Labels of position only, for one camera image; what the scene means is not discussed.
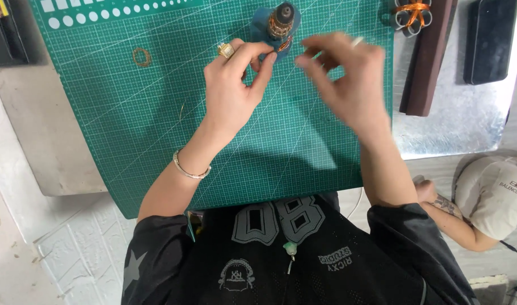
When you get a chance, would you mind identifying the person's right hand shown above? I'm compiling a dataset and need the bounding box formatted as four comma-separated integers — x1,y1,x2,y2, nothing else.
294,30,392,138

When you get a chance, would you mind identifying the person's left hand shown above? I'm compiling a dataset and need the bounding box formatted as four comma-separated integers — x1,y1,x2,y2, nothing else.
203,38,280,142

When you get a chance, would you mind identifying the blue insulating paper sheet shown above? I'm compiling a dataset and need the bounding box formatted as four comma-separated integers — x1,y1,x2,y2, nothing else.
249,6,302,64

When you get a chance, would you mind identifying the motor armature with copper winding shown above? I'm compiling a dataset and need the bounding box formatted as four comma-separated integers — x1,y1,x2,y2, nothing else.
267,2,295,52

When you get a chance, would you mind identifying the long dark brown box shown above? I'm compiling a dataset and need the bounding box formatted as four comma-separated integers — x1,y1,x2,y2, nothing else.
399,0,459,117

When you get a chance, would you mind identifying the shiny metal sheet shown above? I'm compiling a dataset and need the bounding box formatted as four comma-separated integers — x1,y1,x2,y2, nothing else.
392,0,517,161

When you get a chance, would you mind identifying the black rectangular case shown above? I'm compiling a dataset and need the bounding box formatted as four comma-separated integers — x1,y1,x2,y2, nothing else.
463,0,517,86

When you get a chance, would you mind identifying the green cutting mat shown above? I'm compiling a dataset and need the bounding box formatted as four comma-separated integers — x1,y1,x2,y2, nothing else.
28,0,396,219

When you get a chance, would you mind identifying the person's black mesh jersey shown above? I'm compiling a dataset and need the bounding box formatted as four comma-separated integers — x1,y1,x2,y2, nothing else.
121,191,481,305

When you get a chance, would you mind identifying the black tray with tools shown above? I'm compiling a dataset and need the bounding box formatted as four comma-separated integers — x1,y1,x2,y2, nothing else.
0,0,31,68

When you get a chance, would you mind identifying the grey tube bundle copper wire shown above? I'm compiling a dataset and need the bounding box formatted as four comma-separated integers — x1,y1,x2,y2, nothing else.
390,0,434,38

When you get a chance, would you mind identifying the white cable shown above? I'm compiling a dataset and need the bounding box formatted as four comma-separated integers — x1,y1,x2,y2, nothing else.
347,187,364,220

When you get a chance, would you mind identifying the silver bracelet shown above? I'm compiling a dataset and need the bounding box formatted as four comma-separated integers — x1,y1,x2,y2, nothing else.
173,148,212,180

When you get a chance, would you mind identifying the small copper wire loop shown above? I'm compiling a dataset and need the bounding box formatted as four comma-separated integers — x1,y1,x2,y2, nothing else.
132,47,152,68

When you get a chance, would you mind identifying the green pendant on cord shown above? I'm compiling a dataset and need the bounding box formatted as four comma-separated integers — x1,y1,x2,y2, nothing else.
283,241,298,275

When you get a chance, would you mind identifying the black cable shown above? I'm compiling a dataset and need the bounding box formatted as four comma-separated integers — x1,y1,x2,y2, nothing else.
499,240,517,262

